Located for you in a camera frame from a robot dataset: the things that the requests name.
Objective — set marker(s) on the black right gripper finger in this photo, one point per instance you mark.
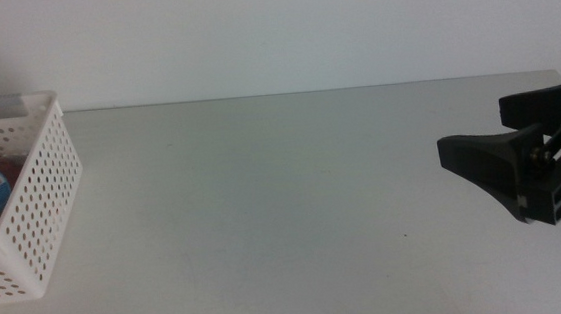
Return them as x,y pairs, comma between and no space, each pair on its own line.
542,106
486,161

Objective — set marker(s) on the white perforated plastic basket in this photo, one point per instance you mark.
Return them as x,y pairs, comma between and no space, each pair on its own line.
38,196

